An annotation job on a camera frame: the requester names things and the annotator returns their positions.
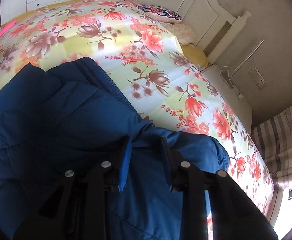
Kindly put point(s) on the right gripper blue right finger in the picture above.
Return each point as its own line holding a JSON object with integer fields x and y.
{"x": 170, "y": 166}

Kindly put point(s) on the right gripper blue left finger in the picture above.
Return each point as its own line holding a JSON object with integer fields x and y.
{"x": 124, "y": 163}

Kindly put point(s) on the blue quilted puffer jacket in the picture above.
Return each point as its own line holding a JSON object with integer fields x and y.
{"x": 57, "y": 127}

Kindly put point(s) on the white bedside table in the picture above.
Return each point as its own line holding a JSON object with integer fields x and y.
{"x": 241, "y": 107}

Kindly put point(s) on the floral bed quilt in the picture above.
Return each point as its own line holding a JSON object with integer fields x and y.
{"x": 147, "y": 63}

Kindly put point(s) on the yellow pillow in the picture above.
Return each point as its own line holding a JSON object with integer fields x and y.
{"x": 195, "y": 55}

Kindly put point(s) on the patterned curtain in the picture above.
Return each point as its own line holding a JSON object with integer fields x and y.
{"x": 273, "y": 139}

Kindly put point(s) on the peach floral pillow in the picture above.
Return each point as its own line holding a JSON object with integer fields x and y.
{"x": 183, "y": 32}

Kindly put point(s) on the purple patterned pillow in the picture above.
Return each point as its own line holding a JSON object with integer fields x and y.
{"x": 161, "y": 14}

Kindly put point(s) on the white wooden headboard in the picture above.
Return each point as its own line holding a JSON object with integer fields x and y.
{"x": 215, "y": 28}

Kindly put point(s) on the wall power socket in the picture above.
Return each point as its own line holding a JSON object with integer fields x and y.
{"x": 257, "y": 78}

